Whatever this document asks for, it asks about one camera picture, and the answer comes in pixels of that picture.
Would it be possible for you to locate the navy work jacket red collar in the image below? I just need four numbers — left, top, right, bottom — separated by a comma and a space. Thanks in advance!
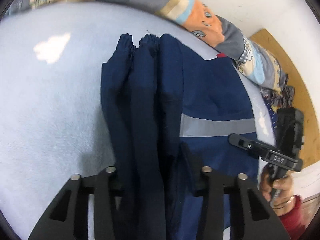
101, 34, 258, 239

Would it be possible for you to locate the red sleeve forearm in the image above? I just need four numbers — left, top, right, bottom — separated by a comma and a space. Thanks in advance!
279, 195, 306, 240

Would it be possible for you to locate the person right hand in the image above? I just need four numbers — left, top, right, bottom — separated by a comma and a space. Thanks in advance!
259, 165, 296, 217

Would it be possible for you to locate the navy yellow star pillow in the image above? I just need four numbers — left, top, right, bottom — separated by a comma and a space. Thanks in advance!
266, 102, 278, 131

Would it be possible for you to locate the wooden headboard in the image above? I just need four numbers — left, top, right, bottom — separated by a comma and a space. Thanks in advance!
250, 29, 319, 168

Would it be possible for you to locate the grey patterned crumpled garment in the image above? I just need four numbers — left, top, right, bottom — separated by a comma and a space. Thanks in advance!
260, 85, 295, 112

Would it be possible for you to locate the light blue cloud bed sheet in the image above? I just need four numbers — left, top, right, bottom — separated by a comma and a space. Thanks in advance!
1, 2, 274, 239

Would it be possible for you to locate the long patchwork bolster pillow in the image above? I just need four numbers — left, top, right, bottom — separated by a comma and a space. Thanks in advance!
6, 0, 287, 93

